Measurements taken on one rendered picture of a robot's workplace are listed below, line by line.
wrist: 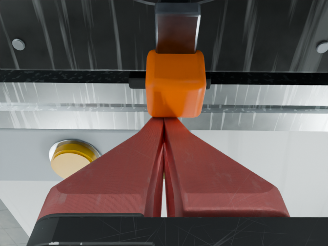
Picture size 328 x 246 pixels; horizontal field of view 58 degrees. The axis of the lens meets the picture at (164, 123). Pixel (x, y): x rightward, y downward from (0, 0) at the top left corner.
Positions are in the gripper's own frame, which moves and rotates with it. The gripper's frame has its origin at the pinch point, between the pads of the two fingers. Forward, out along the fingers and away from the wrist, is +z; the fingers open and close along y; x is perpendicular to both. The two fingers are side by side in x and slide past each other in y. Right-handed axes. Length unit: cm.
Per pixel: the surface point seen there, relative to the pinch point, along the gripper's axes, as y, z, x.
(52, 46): 7.3, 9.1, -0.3
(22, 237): 101, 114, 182
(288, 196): -19.5, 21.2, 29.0
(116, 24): 3.0, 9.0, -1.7
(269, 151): -14.5, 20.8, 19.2
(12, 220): 101, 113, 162
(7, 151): 14.2, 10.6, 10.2
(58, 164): 9.4, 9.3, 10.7
